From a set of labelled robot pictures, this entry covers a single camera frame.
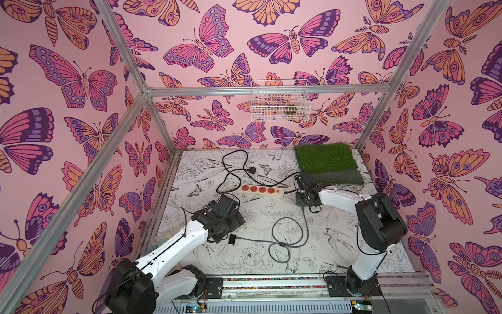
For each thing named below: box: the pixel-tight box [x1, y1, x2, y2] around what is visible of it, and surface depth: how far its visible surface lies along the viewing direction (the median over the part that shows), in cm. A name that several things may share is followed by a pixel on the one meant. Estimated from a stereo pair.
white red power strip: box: [236, 183, 285, 198], surface depth 102 cm
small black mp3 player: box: [228, 234, 237, 245], surface depth 87 cm
